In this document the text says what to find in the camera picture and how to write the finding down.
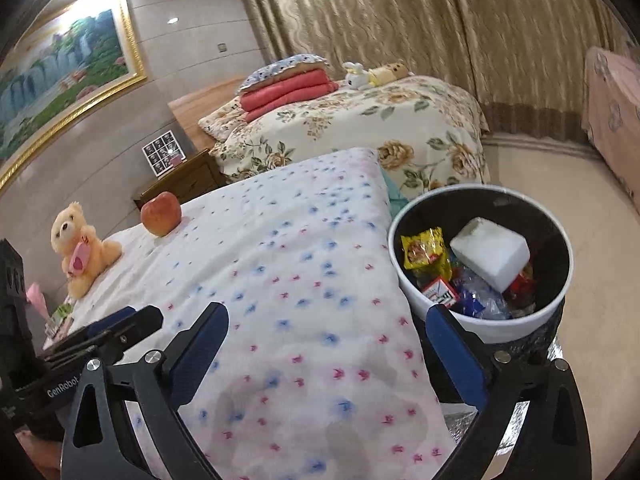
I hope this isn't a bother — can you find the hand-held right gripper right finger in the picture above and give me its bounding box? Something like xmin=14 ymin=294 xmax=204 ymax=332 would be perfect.
xmin=425 ymin=302 xmax=593 ymax=480

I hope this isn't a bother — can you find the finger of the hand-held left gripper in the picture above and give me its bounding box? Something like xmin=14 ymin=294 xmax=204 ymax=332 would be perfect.
xmin=65 ymin=306 xmax=138 ymax=343
xmin=37 ymin=306 xmax=165 ymax=366

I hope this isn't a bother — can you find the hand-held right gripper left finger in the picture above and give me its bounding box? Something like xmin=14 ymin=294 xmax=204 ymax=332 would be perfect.
xmin=60 ymin=301 xmax=230 ymax=480

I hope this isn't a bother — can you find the white trash bin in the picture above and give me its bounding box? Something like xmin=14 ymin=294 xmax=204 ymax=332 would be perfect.
xmin=387 ymin=184 xmax=575 ymax=406

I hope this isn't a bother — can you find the white plastic bag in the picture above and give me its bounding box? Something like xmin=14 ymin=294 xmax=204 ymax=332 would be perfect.
xmin=457 ymin=265 xmax=511 ymax=321

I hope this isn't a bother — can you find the small red white carton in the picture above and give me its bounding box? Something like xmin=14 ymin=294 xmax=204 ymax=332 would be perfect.
xmin=419 ymin=276 xmax=462 ymax=311

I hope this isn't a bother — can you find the red snack bag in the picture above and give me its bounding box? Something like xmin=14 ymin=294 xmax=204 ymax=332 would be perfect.
xmin=502 ymin=260 xmax=538 ymax=306

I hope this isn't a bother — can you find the white foam fruit net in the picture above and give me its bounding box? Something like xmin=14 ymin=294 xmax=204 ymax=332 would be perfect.
xmin=449 ymin=216 xmax=531 ymax=293

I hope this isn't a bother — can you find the yellow snack wrapper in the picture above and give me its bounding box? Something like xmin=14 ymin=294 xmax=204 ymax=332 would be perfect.
xmin=401 ymin=227 xmax=453 ymax=283

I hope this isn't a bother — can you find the small pink object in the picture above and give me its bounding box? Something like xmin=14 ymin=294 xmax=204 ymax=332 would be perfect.
xmin=26 ymin=282 xmax=51 ymax=321

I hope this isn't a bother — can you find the cream teddy bear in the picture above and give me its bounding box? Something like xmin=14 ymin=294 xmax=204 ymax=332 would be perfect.
xmin=50 ymin=201 xmax=122 ymax=301

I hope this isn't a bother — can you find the red apple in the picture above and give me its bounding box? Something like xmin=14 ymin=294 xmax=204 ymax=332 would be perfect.
xmin=140 ymin=191 xmax=182 ymax=237

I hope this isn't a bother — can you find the white flower print bedsheet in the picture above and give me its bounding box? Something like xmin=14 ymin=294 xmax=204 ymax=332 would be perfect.
xmin=42 ymin=147 xmax=468 ymax=480

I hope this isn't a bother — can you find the wooden nightstand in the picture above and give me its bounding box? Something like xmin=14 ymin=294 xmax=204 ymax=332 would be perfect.
xmin=132 ymin=149 xmax=228 ymax=213

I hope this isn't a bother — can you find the teal cloth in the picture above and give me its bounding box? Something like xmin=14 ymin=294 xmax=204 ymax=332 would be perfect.
xmin=378 ymin=165 xmax=412 ymax=213

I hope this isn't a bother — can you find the floral print pillow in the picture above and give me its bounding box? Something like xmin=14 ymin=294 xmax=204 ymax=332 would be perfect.
xmin=198 ymin=95 xmax=251 ymax=143

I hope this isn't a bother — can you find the wooden headboard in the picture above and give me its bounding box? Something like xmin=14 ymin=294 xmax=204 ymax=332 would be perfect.
xmin=167 ymin=77 xmax=246 ymax=158

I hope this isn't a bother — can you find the floral quilt bed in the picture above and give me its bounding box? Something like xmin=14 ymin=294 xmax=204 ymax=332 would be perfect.
xmin=198 ymin=75 xmax=492 ymax=201

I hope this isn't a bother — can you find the gold framed landscape painting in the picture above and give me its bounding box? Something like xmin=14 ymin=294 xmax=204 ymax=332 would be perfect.
xmin=0 ymin=0 xmax=148 ymax=188

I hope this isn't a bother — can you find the folded red blanket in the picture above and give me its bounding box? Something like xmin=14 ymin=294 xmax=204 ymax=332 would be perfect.
xmin=239 ymin=70 xmax=338 ymax=122

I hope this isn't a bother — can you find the yellow plush toy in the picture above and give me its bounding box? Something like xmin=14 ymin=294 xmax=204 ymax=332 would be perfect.
xmin=367 ymin=62 xmax=413 ymax=86

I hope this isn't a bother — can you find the blue patterned pillow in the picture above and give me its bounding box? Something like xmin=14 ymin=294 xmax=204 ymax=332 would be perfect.
xmin=237 ymin=53 xmax=329 ymax=95

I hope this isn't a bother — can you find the pink printed cloth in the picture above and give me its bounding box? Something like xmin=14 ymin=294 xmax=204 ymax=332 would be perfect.
xmin=582 ymin=46 xmax=640 ymax=211

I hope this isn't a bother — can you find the beige patterned curtain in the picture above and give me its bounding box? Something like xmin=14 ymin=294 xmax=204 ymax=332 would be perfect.
xmin=240 ymin=0 xmax=640 ymax=151

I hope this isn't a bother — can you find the black and white photo frame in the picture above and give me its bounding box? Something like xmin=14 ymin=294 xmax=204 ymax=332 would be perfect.
xmin=142 ymin=131 xmax=187 ymax=179

